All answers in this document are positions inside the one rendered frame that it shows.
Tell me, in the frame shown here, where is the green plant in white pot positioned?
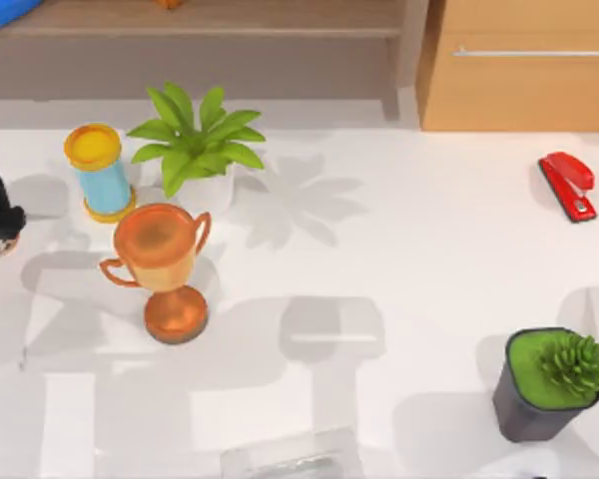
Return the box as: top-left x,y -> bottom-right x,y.
125,81 -> 268,217

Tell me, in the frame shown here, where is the bronze trophy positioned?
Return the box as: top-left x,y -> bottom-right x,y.
98,203 -> 214,346

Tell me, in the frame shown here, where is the open wooden shelf unit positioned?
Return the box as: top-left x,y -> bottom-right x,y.
0,0 -> 411,122

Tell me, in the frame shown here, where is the blue and yellow cylinder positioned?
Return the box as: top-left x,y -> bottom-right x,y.
62,123 -> 138,225

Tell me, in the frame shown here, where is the wooden drawer front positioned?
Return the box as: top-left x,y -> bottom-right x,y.
420,32 -> 599,133

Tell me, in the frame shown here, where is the red stapler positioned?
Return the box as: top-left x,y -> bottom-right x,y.
537,151 -> 599,225

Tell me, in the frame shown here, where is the green plant in grey pot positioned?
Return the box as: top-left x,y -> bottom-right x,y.
490,326 -> 599,444

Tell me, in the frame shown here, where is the pale wooden cupboard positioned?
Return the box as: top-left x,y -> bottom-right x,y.
415,0 -> 599,134

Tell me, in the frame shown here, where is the blue tray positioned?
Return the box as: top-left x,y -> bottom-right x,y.
0,0 -> 47,37

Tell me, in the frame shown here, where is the long metal handle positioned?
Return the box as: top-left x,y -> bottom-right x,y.
452,46 -> 599,58

